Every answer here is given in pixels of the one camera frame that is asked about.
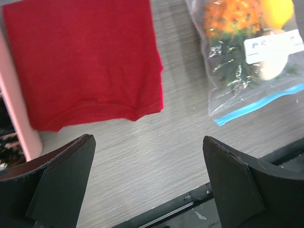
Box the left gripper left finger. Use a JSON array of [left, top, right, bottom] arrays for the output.
[[0, 134, 96, 228]]

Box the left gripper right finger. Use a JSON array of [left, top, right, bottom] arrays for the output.
[[203, 136, 304, 228]]

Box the clear zip top bag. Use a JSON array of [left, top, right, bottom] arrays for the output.
[[186, 0, 304, 125]]

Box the white toy radish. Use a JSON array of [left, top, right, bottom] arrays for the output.
[[259, 29, 303, 81]]

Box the toy pineapple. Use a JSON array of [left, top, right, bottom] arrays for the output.
[[202, 0, 262, 92]]

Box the yellow toy lemon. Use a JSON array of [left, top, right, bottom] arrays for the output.
[[260, 0, 294, 29]]

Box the dark wrapped item in tray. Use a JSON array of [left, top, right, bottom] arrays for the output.
[[0, 97, 26, 170]]

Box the pink compartment tray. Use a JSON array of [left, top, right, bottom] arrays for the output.
[[0, 28, 43, 171]]

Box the red folded cloth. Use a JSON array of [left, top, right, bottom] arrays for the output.
[[2, 0, 163, 132]]

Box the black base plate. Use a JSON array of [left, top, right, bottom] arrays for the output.
[[115, 138, 304, 228]]

